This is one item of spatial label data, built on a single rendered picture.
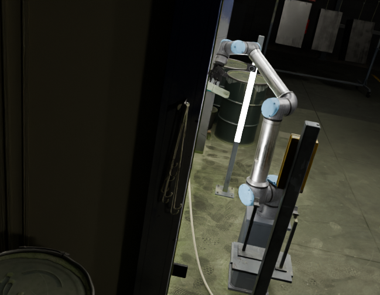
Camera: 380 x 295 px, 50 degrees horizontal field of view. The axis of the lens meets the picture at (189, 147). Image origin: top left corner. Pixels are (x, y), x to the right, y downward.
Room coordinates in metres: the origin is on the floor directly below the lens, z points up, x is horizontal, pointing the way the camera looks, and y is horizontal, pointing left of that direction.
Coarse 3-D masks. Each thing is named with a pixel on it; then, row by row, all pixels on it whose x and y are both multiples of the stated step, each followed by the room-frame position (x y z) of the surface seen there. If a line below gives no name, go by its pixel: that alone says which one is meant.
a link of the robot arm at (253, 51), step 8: (248, 48) 2.86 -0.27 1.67; (256, 48) 2.87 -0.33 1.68; (248, 56) 2.88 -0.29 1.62; (256, 56) 2.81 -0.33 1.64; (256, 64) 2.78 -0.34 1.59; (264, 64) 2.74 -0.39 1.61; (264, 72) 2.70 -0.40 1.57; (272, 72) 2.68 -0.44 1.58; (272, 80) 2.63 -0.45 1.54; (280, 80) 2.63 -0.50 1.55; (272, 88) 2.61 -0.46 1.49; (280, 88) 2.57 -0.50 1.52; (280, 96) 2.51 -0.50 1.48; (288, 96) 2.49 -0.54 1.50; (296, 104) 2.46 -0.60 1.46
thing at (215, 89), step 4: (208, 84) 2.72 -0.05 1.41; (212, 84) 2.74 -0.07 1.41; (208, 88) 2.72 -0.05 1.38; (212, 88) 2.73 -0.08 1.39; (216, 88) 2.75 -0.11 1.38; (220, 88) 2.77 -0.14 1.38; (212, 92) 2.80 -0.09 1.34; (216, 92) 2.75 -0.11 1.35; (220, 92) 2.77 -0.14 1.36; (224, 92) 2.77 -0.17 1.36; (228, 92) 2.81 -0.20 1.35; (224, 96) 2.79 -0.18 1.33; (228, 96) 2.81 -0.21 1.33
